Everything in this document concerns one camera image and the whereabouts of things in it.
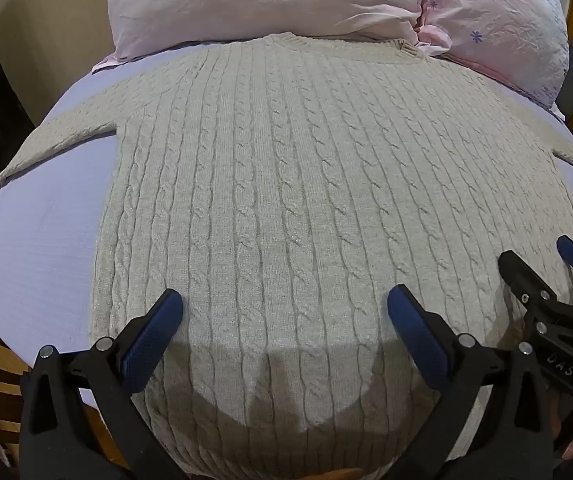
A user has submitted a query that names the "lavender bed sheet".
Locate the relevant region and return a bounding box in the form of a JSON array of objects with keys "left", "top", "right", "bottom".
[{"left": 0, "top": 42, "right": 573, "bottom": 401}]

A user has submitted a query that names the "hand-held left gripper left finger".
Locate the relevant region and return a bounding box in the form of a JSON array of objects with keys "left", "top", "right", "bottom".
[{"left": 19, "top": 288, "right": 187, "bottom": 480}]

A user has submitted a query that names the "beige cable knit sweater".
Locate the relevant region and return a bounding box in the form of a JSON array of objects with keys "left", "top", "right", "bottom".
[{"left": 0, "top": 32, "right": 573, "bottom": 480}]

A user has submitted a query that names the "pink floral pillow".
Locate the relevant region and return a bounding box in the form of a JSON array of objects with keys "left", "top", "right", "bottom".
[
  {"left": 413, "top": 0, "right": 573, "bottom": 122},
  {"left": 91, "top": 0, "right": 429, "bottom": 73}
]

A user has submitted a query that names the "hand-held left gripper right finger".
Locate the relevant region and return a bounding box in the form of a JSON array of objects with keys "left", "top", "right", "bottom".
[{"left": 386, "top": 284, "right": 567, "bottom": 480}]

